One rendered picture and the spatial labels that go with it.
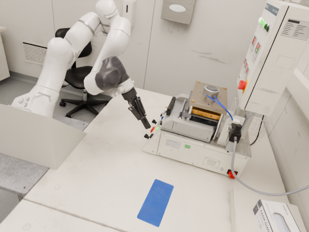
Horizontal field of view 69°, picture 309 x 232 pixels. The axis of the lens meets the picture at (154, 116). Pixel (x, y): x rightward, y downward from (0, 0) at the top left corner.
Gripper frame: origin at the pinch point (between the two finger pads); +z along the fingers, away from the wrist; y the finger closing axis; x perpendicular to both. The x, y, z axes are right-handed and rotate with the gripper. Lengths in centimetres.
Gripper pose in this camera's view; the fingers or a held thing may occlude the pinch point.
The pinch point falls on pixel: (145, 122)
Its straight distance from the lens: 120.8
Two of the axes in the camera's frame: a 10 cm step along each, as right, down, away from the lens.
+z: 4.4, 8.2, 3.6
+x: -8.6, 2.7, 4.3
